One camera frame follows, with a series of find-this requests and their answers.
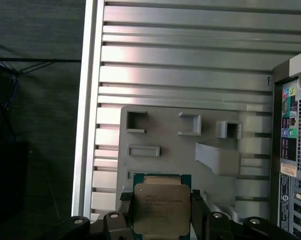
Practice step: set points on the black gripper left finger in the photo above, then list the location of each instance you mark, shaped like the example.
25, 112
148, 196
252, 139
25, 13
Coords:
115, 222

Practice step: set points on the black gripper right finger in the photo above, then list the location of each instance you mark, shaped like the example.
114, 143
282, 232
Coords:
215, 225

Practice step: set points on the silver CPU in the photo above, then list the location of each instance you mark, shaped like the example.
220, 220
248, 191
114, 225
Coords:
160, 207

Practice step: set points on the grey parts rack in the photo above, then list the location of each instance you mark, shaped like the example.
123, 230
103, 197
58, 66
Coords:
170, 155

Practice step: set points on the black PC case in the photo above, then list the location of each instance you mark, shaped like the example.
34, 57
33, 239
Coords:
288, 150

